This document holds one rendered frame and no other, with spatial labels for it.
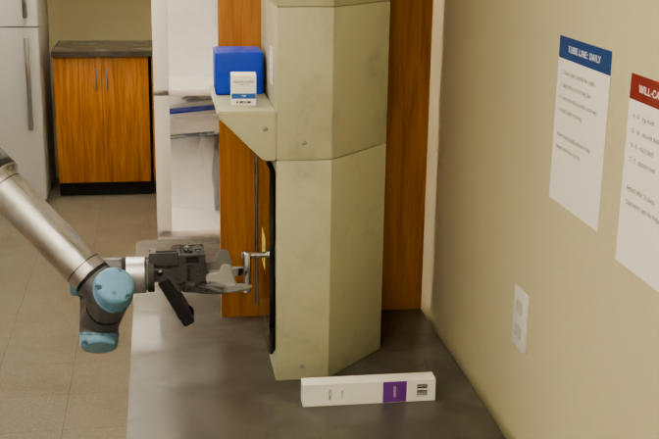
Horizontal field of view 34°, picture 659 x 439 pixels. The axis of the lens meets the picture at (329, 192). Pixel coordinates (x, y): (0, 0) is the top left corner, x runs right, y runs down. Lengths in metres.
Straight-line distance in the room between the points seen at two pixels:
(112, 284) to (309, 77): 0.54
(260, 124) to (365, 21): 0.30
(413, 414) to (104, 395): 2.45
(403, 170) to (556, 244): 0.78
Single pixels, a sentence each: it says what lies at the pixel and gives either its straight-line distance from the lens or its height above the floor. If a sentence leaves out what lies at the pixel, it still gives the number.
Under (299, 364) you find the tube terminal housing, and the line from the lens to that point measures 2.26.
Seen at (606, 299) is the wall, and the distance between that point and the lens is 1.67.
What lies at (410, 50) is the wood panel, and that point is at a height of 1.58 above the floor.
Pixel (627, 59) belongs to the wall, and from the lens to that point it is 1.58.
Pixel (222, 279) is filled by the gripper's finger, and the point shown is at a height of 1.17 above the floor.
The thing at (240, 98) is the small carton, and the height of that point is 1.52.
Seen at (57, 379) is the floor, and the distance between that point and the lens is 4.61.
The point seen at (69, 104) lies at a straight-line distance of 7.19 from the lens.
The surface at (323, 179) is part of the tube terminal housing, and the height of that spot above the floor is 1.37.
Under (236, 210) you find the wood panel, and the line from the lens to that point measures 2.51.
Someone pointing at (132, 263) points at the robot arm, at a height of 1.20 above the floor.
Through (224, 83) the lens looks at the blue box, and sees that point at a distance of 2.26.
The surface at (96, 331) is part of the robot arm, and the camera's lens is 2.13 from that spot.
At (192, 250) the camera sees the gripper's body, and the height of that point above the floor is 1.22.
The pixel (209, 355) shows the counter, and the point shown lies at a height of 0.94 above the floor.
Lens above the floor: 1.90
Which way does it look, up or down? 15 degrees down
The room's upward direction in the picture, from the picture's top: 1 degrees clockwise
